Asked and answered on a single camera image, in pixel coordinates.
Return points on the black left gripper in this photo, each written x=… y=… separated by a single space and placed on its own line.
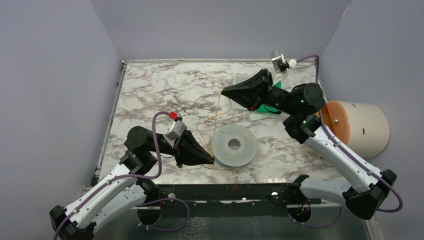
x=180 y=150

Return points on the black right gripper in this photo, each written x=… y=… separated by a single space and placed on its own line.
x=267 y=91

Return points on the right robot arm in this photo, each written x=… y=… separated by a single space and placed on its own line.
x=367 y=186

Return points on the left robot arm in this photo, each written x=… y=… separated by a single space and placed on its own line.
x=125 y=186

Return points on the green plastic bin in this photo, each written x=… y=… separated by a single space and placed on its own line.
x=270 y=109

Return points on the white perforated filament spool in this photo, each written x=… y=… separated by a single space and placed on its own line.
x=234 y=145

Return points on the white and orange cylinder container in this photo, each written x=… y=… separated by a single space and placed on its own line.
x=363 y=127

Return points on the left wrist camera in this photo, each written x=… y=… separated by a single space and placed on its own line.
x=175 y=131

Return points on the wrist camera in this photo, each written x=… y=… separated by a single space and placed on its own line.
x=280 y=63
x=175 y=131

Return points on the black mounting rail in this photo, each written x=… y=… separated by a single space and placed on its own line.
x=224 y=200

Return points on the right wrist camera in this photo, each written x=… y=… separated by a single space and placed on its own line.
x=280 y=63

